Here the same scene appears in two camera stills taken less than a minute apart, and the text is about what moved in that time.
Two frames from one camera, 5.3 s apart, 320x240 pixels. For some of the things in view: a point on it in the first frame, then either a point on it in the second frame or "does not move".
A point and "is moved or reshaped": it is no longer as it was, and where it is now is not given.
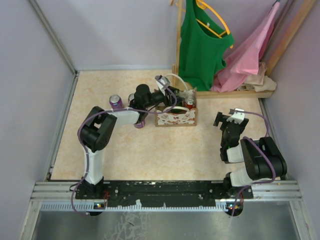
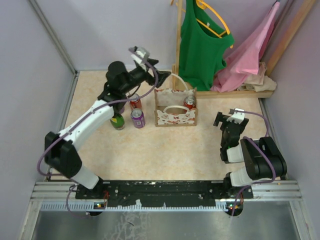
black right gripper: x=221 y=117 does not move
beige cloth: x=259 y=82 does not move
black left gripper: x=170 y=102 -> x=161 y=75
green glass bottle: x=178 y=111 is moved or reshaped
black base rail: x=200 y=194 does not move
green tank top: x=204 y=42 does not move
